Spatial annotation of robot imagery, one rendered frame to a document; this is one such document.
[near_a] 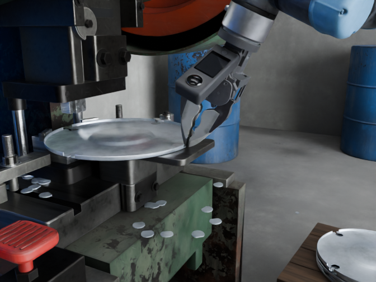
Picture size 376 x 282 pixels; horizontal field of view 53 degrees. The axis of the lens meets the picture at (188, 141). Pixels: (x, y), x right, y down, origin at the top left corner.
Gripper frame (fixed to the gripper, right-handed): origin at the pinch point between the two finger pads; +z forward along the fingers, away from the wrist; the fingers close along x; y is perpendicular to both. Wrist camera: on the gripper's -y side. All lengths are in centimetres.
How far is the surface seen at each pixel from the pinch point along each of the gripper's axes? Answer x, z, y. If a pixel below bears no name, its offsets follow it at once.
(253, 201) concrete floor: -11, 83, 148
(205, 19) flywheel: 19.1, -15.1, 34.0
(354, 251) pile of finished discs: -44, 24, 45
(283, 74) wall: 34, 40, 333
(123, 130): 14.4, 7.3, 3.7
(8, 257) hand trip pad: 2.3, 5.7, -35.3
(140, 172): 5.7, 10.5, -0.9
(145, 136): 8.5, 4.6, 1.4
